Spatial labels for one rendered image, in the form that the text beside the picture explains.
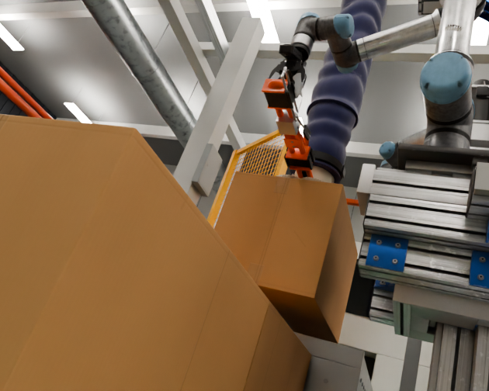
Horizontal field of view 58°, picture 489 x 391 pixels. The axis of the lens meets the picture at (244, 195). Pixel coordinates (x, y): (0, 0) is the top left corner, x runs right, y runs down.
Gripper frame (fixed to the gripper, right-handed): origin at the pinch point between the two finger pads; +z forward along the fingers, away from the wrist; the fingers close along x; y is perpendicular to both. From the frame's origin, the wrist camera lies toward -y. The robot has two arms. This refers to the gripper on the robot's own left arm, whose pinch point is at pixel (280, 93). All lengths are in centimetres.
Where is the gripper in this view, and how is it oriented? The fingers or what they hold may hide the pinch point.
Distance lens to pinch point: 141.8
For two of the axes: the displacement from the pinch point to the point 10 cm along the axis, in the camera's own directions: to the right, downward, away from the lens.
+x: -9.1, -1.4, 4.0
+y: 2.8, 4.9, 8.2
